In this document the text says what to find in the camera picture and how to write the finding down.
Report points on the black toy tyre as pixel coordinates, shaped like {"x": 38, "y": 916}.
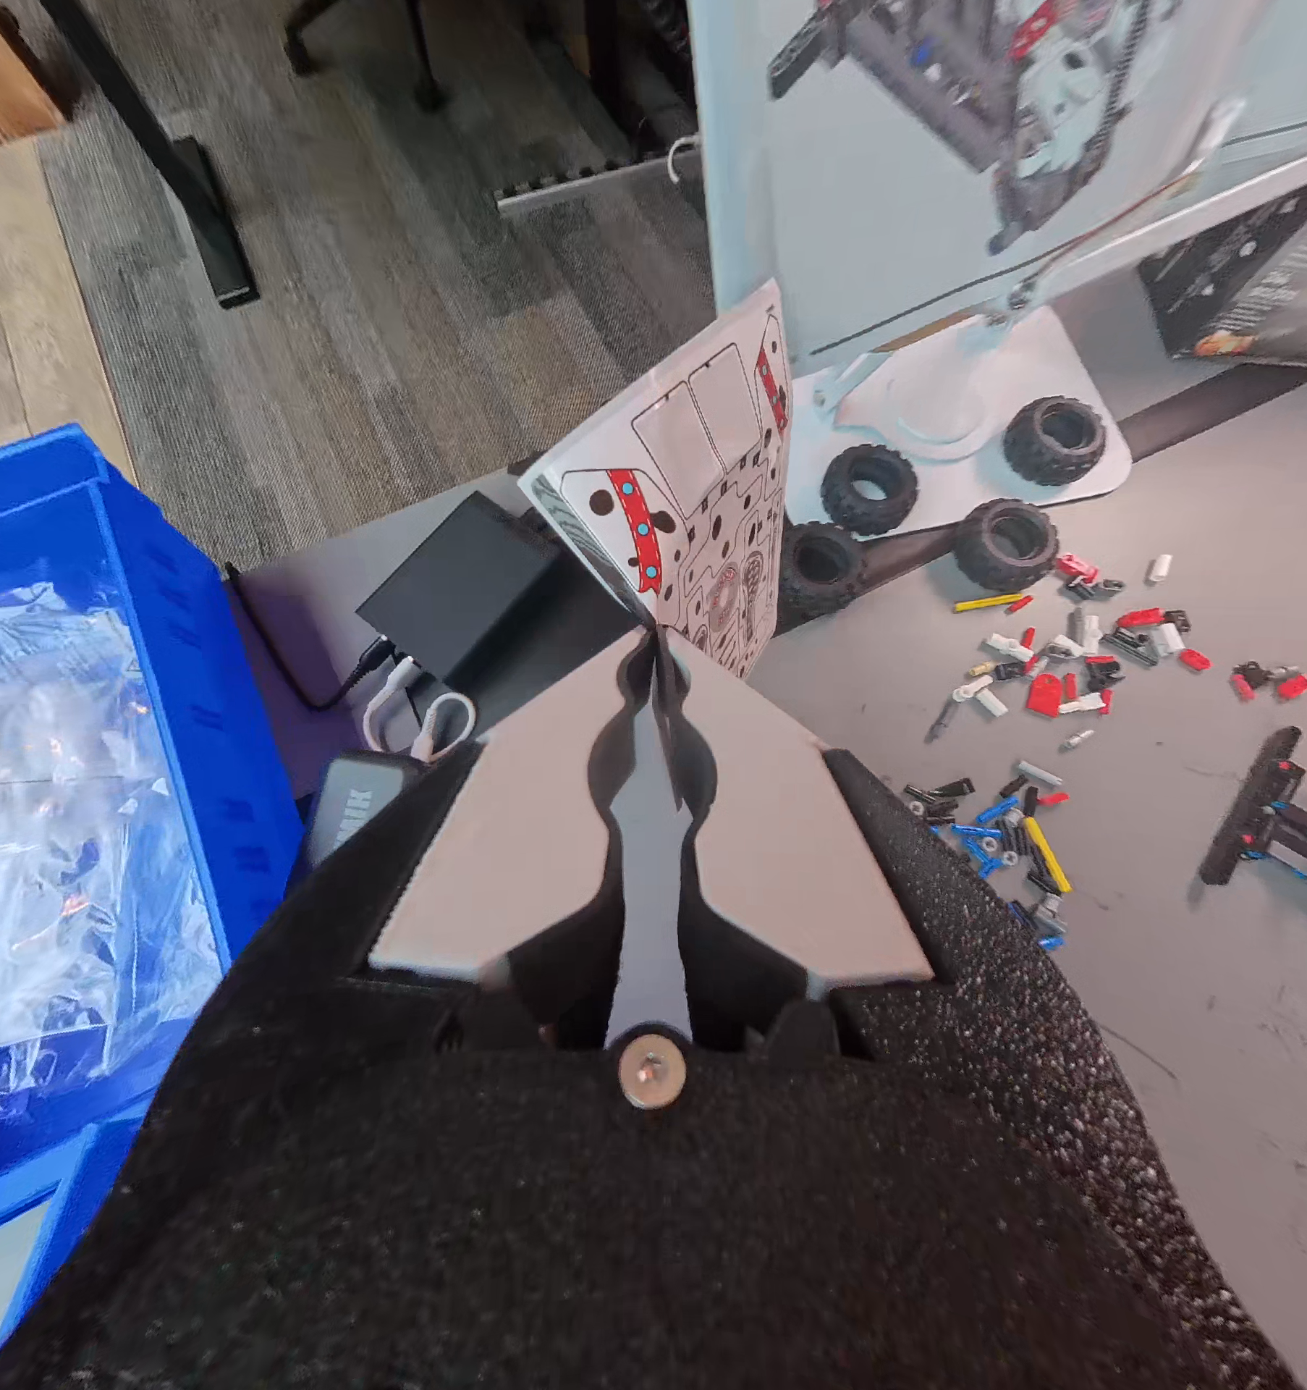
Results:
{"x": 854, "y": 508}
{"x": 979, "y": 559}
{"x": 823, "y": 569}
{"x": 1029, "y": 461}

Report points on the white sticker sheet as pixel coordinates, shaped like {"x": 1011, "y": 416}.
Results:
{"x": 708, "y": 488}

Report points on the blue plastic bin with tag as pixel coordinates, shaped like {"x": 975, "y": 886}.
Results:
{"x": 68, "y": 1228}

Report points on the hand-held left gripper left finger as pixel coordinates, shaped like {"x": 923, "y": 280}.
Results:
{"x": 502, "y": 847}

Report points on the black adapter box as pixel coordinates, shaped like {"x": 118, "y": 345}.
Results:
{"x": 469, "y": 575}

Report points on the grey power strip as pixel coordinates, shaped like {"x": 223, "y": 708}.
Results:
{"x": 600, "y": 184}

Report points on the printed toy truck box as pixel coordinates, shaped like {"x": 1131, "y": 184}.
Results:
{"x": 1262, "y": 282}

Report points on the grey desk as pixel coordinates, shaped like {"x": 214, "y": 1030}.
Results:
{"x": 1208, "y": 1032}

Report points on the white black toy truck chassis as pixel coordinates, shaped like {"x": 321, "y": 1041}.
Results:
{"x": 1250, "y": 803}

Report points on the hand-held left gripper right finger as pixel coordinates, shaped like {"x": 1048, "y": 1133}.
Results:
{"x": 806, "y": 859}

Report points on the black table leg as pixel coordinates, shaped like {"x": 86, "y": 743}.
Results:
{"x": 177, "y": 184}

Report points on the open instruction booklet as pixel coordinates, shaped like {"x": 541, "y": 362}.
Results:
{"x": 850, "y": 217}

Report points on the clear plastic bag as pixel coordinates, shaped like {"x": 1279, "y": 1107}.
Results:
{"x": 56, "y": 815}

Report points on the pile of red white parts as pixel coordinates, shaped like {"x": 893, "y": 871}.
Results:
{"x": 1098, "y": 651}

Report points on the yellow toy axle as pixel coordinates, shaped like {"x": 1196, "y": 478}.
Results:
{"x": 990, "y": 601}
{"x": 1048, "y": 856}

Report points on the black power bank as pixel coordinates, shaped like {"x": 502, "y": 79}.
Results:
{"x": 356, "y": 815}

